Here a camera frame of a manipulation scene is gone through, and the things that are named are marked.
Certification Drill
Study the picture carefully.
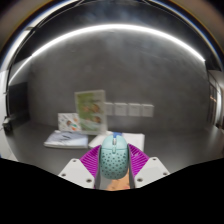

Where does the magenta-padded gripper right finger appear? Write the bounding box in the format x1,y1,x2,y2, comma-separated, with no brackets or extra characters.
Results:
127,142,171,189

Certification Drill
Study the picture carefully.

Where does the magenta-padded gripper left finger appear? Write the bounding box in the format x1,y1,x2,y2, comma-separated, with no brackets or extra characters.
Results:
57,144,102,190

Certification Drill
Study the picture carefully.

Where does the teal perforated computer mouse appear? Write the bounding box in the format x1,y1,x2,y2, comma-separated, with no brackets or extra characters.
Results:
98,133,131,181

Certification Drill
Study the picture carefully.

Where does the grey and white book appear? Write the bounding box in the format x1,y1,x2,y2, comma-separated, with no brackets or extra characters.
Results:
43,129,90,150

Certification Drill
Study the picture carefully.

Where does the white book with blue band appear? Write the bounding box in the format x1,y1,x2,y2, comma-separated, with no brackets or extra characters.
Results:
87,131,146,153

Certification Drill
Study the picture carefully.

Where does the white card with colourful stickers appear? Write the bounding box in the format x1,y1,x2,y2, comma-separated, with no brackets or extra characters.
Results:
57,112,81,133

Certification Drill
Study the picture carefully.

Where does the green menu sign stand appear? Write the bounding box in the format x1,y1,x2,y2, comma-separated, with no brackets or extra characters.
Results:
73,89,108,136

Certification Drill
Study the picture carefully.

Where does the black flat panel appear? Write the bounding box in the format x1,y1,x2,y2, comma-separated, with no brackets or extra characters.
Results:
6,81,30,125

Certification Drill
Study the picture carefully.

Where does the dark glass door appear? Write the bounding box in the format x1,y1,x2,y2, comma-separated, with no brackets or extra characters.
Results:
205,69,224,130

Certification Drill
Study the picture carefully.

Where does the white ceiling light strip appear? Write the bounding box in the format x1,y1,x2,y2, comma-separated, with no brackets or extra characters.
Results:
7,22,207,86

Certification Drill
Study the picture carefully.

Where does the white wall socket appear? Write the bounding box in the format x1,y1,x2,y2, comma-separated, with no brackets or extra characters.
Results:
141,103,155,118
114,102,129,117
128,102,143,118
104,101,115,117

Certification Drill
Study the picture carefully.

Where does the black cable with plug block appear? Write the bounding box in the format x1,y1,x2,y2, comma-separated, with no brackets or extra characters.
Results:
1,86,17,133

